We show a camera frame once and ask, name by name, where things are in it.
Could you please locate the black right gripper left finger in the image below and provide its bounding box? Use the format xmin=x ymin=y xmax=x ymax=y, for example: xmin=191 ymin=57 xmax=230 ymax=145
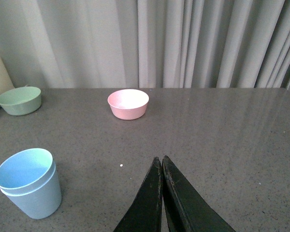
xmin=114 ymin=157 xmax=163 ymax=232

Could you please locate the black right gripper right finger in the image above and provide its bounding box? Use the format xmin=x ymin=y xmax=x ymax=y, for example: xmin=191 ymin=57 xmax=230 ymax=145
xmin=162 ymin=156 xmax=234 ymax=232

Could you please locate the blue cup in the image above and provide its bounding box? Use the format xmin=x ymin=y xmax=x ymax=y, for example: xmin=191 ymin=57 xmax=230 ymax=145
xmin=0 ymin=148 xmax=56 ymax=195
xmin=0 ymin=163 xmax=62 ymax=219

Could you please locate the pink bowl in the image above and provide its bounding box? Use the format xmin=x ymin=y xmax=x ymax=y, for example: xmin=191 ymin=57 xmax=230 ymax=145
xmin=107 ymin=89 xmax=149 ymax=120

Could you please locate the green bowl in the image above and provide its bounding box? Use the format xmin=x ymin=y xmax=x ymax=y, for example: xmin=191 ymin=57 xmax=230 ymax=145
xmin=0 ymin=86 xmax=42 ymax=116

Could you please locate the grey curtain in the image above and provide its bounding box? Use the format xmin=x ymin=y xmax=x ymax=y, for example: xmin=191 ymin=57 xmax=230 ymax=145
xmin=0 ymin=0 xmax=290 ymax=88

